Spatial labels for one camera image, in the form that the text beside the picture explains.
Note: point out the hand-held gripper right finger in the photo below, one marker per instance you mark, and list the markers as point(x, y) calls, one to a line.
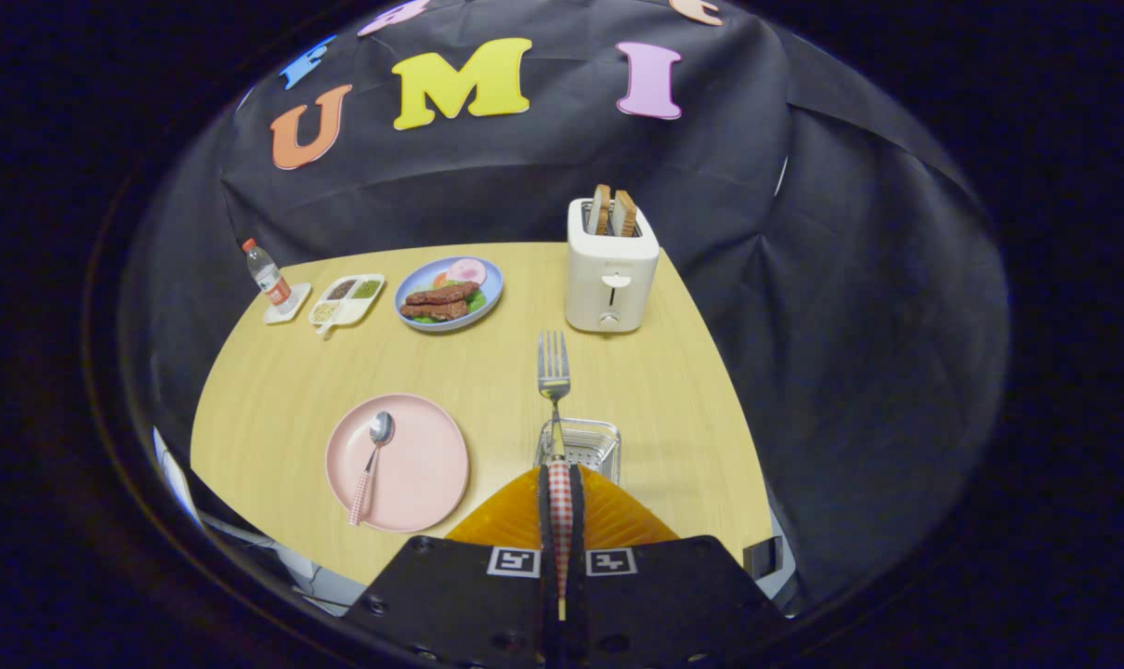
point(578, 520)

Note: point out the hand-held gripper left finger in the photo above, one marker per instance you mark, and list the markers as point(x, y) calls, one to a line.
point(543, 520)

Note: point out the metal cutlery basket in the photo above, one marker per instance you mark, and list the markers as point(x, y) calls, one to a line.
point(594, 446)

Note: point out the pink plate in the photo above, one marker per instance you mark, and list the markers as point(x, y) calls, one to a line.
point(423, 474)

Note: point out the green lettuce leaf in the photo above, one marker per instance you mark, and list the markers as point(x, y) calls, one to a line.
point(476, 302)

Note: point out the brown bacon strip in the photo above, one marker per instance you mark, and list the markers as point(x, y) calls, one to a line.
point(434, 310)
point(441, 294)

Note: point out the blue plate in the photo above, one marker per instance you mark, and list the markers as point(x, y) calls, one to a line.
point(488, 279)

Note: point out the pink ham slice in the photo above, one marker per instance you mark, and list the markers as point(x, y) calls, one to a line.
point(467, 271)

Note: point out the white toaster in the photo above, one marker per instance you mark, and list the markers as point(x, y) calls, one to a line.
point(608, 260)

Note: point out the white divided condiment dish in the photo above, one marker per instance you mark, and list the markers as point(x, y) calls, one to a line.
point(348, 311)

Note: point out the toast bread slice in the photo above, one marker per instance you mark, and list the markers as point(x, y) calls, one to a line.
point(624, 214)
point(600, 209)

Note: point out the small white square coaster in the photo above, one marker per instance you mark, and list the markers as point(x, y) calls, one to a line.
point(297, 302)

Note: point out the clear water bottle red label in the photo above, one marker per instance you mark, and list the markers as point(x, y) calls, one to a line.
point(267, 276)

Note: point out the white flat panel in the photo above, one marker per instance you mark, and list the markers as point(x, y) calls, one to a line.
point(176, 478)

